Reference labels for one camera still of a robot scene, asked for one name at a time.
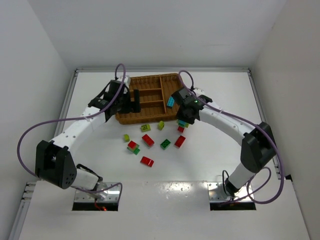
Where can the red long lego brick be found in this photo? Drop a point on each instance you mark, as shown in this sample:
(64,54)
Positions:
(148,140)

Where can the small lime lego brick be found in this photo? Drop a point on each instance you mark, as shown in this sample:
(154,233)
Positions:
(126,138)

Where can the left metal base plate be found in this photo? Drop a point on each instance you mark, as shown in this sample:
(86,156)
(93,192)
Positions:
(106,193)

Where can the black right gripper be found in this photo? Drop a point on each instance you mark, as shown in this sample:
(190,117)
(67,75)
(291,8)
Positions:
(188,116)

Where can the dark green square lego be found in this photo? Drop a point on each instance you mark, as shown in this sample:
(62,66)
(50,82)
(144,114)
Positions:
(165,144)

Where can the teal long lego brick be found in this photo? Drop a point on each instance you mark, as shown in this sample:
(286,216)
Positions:
(170,102)

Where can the aluminium frame rail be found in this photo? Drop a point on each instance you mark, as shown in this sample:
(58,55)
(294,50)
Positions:
(164,69)

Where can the red curved lego brick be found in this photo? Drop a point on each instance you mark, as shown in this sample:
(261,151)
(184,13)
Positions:
(147,161)

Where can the brown wicker divided basket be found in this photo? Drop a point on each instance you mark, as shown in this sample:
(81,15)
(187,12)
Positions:
(154,94)

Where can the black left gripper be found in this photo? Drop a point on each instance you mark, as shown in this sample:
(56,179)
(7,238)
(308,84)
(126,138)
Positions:
(127,104)

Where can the red green stacked legos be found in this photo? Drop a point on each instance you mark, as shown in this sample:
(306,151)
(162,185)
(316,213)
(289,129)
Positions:
(133,147)

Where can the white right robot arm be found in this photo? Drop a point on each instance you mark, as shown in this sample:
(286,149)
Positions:
(256,150)

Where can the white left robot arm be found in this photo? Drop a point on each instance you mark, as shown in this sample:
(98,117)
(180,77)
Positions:
(54,159)

